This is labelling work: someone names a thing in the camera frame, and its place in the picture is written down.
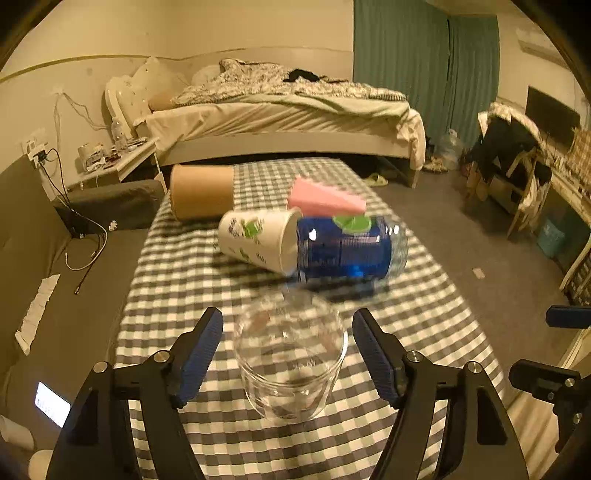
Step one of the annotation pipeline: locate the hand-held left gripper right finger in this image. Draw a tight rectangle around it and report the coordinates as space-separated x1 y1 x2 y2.
353 308 530 480

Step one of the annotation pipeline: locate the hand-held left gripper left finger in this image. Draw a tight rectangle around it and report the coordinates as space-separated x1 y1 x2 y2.
46 307 225 480

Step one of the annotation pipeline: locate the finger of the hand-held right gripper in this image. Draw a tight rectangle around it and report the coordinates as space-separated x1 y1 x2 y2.
509 359 584 455
546 305 591 329

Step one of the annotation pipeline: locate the clear glass cup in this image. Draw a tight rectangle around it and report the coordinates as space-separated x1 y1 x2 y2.
233 290 348 422

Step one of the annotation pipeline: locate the white paper cup green print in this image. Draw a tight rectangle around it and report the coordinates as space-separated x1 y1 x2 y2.
218 208 303 275

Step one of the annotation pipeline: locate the grey checkered tablecloth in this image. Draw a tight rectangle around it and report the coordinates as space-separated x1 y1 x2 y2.
113 157 506 480

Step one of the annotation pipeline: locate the blue plastic bottle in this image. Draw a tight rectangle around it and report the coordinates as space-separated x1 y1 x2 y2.
295 215 410 283

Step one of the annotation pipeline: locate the wooden side desk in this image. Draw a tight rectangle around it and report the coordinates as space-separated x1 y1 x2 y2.
549 128 591 306

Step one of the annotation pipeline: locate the wooden chair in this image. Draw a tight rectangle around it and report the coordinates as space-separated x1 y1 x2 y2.
464 102 554 239

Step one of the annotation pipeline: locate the lit smartphone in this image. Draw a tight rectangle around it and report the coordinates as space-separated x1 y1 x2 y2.
34 381 71 428

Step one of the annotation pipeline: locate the dark grey sofa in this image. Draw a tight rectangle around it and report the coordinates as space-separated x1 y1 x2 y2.
0 156 167 464

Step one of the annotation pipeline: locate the brown cardboard tube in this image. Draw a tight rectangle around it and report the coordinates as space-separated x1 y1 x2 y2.
169 164 235 221

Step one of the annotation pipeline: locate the white paper strip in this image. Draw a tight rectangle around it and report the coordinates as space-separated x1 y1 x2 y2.
14 274 61 356

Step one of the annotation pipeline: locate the pink sponge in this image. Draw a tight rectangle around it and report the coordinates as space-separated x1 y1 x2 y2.
288 176 367 217

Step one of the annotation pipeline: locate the black jacket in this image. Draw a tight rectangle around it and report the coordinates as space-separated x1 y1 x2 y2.
464 115 553 186

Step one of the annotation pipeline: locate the white roll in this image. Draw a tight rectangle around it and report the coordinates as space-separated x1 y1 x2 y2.
0 414 36 451

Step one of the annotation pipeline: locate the black television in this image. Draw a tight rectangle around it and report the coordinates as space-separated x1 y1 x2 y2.
526 86 582 151

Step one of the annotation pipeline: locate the white nightstand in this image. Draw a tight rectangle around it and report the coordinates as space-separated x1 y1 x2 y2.
68 137 163 195

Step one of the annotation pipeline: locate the clear plastic bag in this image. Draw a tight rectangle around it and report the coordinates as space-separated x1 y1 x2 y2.
436 129 464 169

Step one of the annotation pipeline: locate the clear water bottle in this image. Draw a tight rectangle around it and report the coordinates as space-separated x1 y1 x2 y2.
112 117 128 154

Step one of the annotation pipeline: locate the bed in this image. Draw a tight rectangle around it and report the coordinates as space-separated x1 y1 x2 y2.
105 56 426 188

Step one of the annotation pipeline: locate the white air conditioner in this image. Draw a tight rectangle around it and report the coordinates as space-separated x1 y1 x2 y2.
516 28 565 62

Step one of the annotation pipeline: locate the patterned blanket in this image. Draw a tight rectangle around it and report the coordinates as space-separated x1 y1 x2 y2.
171 58 410 110

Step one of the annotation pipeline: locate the white pillow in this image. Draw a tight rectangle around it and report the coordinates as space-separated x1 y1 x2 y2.
131 56 191 101

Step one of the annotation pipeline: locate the black garment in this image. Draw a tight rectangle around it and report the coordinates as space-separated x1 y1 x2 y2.
282 69 325 84

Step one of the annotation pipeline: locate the green curtain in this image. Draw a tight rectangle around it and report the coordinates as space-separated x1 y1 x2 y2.
353 0 502 154

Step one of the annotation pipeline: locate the white cable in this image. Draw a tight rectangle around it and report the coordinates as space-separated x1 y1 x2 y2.
65 225 110 271

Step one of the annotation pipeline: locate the white wall power strip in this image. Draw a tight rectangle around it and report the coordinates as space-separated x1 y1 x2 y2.
20 131 52 168

